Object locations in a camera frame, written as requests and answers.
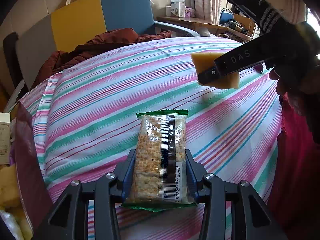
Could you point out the striped bed sheet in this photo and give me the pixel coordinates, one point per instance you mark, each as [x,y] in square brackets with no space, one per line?
[85,122]

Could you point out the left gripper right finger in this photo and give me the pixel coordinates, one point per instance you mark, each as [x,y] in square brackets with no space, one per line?
[195,172]

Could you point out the cracker pack black stripe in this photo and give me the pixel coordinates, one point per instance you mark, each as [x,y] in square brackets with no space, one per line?
[159,179]

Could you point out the torn yellow sponge piece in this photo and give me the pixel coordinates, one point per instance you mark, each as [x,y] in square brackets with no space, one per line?
[11,201]

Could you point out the cream medicine box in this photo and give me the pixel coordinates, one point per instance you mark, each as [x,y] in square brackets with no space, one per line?
[5,135]

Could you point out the wooden desk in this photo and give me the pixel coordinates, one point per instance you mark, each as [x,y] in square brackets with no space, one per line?
[192,23]

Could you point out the dark red blanket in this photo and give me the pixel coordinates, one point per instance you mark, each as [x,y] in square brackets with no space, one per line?
[107,41]

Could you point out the grey yellow blue headboard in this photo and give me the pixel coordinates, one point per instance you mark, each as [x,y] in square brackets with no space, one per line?
[75,24]

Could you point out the person right hand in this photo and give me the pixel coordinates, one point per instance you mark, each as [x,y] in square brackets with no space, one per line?
[299,71]

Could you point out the yellow sponge block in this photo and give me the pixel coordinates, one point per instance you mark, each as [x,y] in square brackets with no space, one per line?
[204,61]

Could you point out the red clothing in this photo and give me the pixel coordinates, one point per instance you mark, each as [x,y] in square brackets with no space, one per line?
[294,198]

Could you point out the small purple candy packet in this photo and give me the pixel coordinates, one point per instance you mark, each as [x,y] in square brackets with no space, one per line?
[259,68]

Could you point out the white carton on desk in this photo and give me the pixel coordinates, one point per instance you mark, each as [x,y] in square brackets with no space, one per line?
[176,8]

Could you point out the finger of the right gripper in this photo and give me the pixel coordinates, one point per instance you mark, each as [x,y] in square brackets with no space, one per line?
[212,76]

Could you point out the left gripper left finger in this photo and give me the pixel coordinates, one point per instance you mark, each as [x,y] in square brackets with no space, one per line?
[124,172]

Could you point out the blue bag on desk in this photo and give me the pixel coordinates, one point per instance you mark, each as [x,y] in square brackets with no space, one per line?
[225,15]

